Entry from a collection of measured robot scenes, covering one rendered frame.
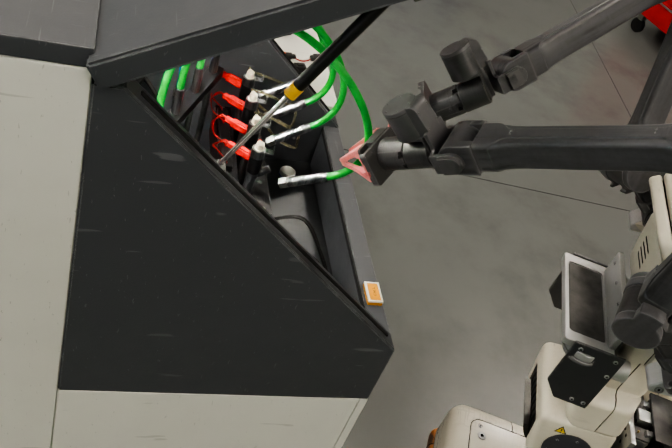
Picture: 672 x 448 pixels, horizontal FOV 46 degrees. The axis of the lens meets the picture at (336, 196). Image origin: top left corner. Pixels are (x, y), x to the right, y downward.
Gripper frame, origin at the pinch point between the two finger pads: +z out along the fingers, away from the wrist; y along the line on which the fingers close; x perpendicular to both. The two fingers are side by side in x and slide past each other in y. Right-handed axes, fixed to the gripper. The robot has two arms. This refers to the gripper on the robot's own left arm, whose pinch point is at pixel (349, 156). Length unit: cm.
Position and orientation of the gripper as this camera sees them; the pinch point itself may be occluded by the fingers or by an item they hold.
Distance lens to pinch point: 141.7
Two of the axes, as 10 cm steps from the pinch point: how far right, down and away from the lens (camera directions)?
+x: 4.4, 8.0, 4.1
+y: -5.6, 6.0, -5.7
